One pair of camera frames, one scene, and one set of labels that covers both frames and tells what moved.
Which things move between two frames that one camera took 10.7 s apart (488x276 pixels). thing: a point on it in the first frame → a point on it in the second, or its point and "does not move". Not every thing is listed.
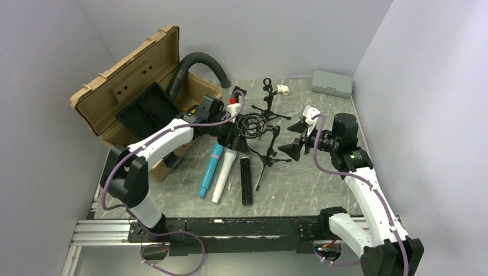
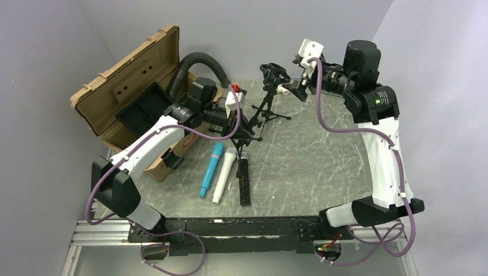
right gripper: (293, 149) → (299, 89)
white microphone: (229, 160) does not move
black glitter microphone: (246, 176) does not move
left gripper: (235, 142) → (244, 131)
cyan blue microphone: (217, 150) does not move
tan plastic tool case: (96, 106) does not move
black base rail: (229, 236) does not move
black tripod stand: (254, 125) → (271, 74)
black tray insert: (152, 107) does not move
